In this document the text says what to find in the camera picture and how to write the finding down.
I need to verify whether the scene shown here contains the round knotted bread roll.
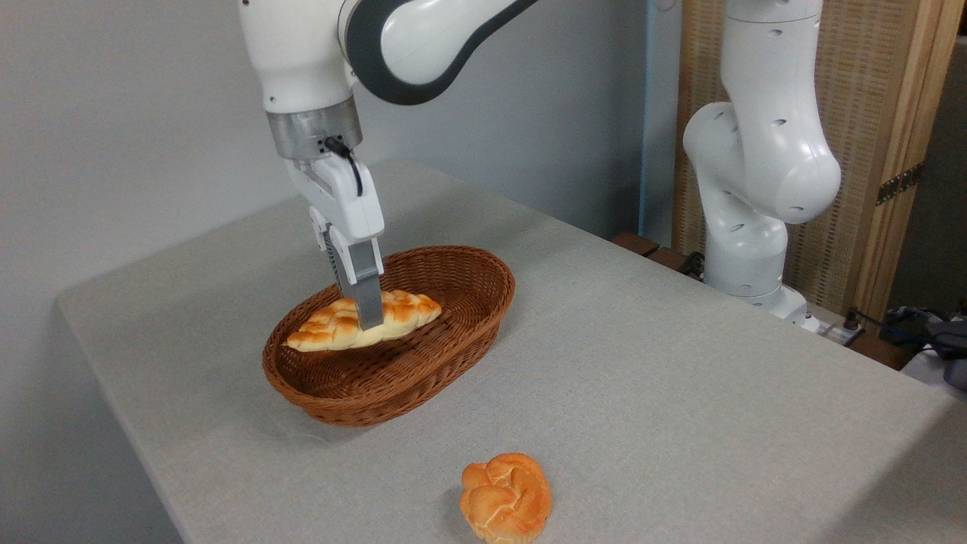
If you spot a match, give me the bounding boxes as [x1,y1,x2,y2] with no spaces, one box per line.
[459,453,553,544]

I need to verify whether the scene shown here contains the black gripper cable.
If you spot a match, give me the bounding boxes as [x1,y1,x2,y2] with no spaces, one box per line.
[325,136,364,197]

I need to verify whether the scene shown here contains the dark metal screen hinge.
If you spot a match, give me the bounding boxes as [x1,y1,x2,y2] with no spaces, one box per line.
[876,162,924,206]

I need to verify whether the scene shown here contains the black cable bundle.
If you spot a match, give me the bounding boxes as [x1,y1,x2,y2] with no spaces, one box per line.
[842,304,941,350]

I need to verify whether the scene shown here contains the brown oval wicker basket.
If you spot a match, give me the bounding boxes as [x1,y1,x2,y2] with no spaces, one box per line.
[262,245,517,428]

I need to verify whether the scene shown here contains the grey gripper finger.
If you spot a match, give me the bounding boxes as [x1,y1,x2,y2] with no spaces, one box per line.
[310,208,342,285]
[330,228,385,331]

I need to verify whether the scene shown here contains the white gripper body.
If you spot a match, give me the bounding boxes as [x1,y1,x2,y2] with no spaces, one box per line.
[286,155,385,247]

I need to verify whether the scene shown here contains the long braided bread loaf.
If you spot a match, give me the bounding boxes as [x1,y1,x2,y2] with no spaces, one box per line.
[284,289,443,353]

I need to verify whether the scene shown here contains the dark grey device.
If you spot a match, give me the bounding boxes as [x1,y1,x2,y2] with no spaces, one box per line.
[925,320,967,391]

